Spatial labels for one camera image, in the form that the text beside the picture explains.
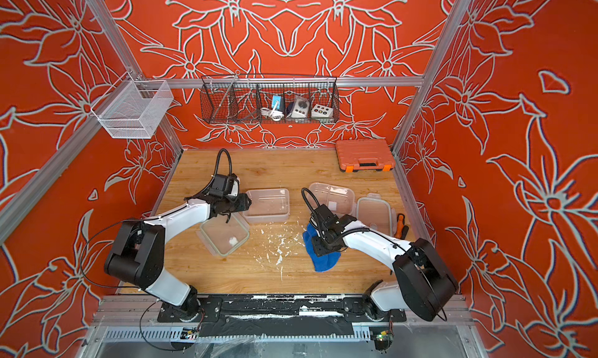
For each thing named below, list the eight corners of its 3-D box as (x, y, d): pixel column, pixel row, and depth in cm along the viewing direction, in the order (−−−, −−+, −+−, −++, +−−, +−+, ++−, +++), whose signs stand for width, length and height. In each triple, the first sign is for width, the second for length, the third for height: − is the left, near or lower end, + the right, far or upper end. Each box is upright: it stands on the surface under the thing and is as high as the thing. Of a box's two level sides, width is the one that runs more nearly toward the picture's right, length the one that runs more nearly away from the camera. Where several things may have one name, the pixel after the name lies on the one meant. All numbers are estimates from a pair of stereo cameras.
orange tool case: (339, 173, 112) (340, 165, 107) (335, 147, 124) (336, 139, 119) (392, 173, 112) (396, 165, 107) (383, 147, 124) (386, 138, 119)
